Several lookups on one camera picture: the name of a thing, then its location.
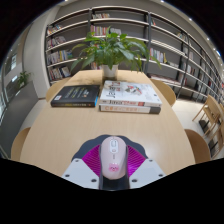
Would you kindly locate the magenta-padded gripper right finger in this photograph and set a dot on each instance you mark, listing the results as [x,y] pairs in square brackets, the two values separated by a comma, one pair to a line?
[148,171]

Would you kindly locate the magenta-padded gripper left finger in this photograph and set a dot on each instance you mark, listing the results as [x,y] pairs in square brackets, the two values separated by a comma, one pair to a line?
[78,171]

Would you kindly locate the pink computer mouse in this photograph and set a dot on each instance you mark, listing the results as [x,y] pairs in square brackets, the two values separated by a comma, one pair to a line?
[113,156]

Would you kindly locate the white book orange spine text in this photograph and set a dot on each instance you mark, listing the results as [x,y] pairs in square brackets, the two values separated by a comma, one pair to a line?
[130,109]

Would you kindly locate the black book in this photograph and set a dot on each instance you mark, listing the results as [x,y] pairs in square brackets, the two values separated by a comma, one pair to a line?
[76,95]

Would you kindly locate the large white illustrated book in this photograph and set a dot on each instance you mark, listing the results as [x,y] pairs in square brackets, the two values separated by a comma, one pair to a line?
[133,90]

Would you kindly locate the small green background plant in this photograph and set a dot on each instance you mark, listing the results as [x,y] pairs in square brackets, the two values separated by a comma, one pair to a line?
[23,78]

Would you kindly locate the green potted plant white pot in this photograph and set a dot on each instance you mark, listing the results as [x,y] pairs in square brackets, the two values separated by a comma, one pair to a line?
[111,50]

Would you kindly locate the ceiling lights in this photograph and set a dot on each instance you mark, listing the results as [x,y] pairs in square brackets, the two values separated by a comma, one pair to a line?
[218,53]

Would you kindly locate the grey bookshelf unit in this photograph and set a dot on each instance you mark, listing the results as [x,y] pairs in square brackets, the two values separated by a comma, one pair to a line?
[126,15]

